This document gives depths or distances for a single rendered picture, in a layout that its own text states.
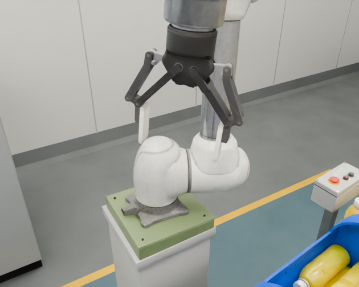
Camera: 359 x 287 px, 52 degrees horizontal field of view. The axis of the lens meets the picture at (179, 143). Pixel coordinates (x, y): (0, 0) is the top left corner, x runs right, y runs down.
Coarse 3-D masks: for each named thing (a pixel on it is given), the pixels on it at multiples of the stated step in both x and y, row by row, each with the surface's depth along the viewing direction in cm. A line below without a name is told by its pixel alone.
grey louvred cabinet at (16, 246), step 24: (0, 120) 179; (0, 144) 184; (0, 168) 190; (0, 192) 196; (0, 216) 203; (24, 216) 211; (0, 240) 210; (24, 240) 219; (0, 264) 218; (24, 264) 227
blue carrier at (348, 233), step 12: (348, 216) 112; (336, 228) 114; (348, 228) 114; (324, 240) 113; (336, 240) 119; (348, 240) 115; (312, 252) 111; (348, 252) 117; (288, 264) 103; (300, 264) 109; (348, 264) 118; (276, 276) 101; (288, 276) 107
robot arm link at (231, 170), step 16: (240, 0) 99; (256, 0) 103; (240, 16) 102; (224, 32) 104; (224, 48) 106; (224, 96) 112; (208, 112) 115; (208, 128) 117; (192, 144) 124; (208, 144) 118; (224, 144) 118; (192, 160) 121; (208, 160) 118; (224, 160) 119; (240, 160) 123; (192, 176) 120; (208, 176) 120; (224, 176) 121; (240, 176) 123; (192, 192) 127; (208, 192) 126
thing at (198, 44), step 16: (176, 32) 52; (192, 32) 51; (208, 32) 52; (176, 48) 53; (192, 48) 52; (208, 48) 53; (192, 64) 56; (208, 64) 55; (176, 80) 58; (192, 80) 57
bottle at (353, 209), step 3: (348, 207) 132; (351, 207) 130; (354, 207) 129; (357, 207) 128; (348, 210) 131; (351, 210) 130; (354, 210) 129; (357, 210) 128; (345, 213) 132; (348, 213) 130; (351, 213) 129; (354, 213) 128; (357, 213) 128; (345, 216) 132
